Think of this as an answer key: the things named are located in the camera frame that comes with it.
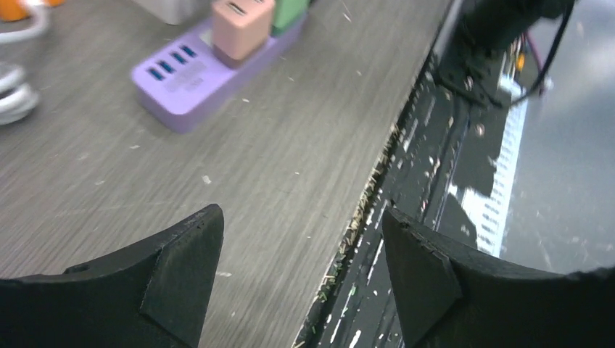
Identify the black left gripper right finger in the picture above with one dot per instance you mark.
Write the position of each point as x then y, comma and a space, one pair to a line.
451, 295

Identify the pink plug adapter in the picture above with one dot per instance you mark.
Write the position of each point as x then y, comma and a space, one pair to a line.
240, 28

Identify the orange power strip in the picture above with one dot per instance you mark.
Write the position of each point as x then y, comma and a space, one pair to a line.
14, 10

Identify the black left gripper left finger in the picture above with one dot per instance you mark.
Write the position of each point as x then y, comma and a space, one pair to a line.
153, 293

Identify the purple power strip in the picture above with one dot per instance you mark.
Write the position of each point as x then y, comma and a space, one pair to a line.
184, 82

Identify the green plug adapter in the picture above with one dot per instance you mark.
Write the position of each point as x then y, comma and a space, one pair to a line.
286, 12

